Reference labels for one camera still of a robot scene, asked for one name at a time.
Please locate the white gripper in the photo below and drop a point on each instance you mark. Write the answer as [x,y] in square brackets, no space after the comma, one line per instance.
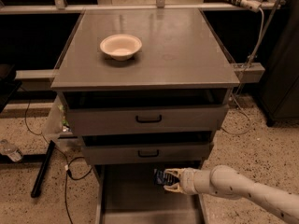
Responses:
[188,180]

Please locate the dark blue rxbar wrapper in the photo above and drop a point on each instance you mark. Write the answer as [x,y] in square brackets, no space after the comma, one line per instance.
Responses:
[164,178]

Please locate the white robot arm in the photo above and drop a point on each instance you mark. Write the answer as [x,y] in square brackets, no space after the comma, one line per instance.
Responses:
[225,182]

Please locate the grey middle drawer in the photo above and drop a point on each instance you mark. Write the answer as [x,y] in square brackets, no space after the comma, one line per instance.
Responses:
[146,147]

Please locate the grey drawer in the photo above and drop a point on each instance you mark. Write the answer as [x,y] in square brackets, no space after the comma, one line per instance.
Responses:
[152,111]
[146,147]
[129,195]

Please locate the grey bottom drawer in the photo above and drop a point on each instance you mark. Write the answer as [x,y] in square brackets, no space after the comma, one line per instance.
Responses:
[129,195]

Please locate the grey top drawer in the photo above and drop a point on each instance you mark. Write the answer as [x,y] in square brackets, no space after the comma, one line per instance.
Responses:
[152,111]

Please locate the grey drawer cabinet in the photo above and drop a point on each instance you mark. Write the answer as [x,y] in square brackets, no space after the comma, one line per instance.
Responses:
[178,51]

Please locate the clear plastic bag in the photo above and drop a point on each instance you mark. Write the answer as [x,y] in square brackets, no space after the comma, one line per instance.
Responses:
[57,128]

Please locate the dark cabinet at right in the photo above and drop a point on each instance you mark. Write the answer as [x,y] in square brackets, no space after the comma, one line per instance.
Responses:
[278,91]

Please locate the black metal floor bar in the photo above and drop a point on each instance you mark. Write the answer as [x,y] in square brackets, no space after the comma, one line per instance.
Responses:
[36,191]

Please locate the white paper bowl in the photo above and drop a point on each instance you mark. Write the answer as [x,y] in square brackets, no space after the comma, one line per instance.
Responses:
[121,47]

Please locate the clear plastic water bottle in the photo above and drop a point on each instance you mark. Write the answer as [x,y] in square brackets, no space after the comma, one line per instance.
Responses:
[10,150]

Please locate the grey metal rail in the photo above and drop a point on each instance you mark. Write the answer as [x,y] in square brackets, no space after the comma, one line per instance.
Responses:
[245,74]

